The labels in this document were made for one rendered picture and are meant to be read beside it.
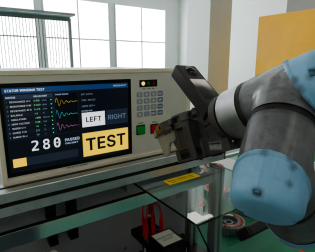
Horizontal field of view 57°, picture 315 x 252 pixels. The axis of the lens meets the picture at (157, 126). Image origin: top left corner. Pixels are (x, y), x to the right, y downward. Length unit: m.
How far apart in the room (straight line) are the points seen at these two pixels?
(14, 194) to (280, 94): 0.45
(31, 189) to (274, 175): 0.42
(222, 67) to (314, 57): 4.31
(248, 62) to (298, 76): 6.61
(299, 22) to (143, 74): 3.65
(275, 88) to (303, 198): 0.12
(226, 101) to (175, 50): 8.28
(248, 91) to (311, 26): 3.75
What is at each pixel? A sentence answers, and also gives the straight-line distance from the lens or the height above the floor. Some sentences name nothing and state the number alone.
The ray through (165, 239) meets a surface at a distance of 0.75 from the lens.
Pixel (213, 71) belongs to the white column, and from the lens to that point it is 4.53.
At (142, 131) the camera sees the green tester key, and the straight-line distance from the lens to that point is 0.66.
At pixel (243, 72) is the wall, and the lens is 7.04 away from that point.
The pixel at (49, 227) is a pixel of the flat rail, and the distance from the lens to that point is 0.61.
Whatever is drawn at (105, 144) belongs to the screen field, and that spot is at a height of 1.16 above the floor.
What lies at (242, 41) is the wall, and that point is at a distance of 7.10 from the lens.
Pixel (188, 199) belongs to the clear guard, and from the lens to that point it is 0.61.
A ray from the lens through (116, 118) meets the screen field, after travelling 0.63.
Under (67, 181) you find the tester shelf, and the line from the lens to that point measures 0.59.
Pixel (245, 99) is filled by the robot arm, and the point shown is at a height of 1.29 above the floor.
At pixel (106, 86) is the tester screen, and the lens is 0.61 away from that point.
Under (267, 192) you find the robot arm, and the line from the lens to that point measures 0.29.
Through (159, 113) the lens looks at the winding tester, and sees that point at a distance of 0.69.
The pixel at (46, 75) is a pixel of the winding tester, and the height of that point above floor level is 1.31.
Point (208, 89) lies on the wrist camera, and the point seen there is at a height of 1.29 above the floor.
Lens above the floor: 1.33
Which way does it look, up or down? 12 degrees down
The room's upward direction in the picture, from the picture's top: straight up
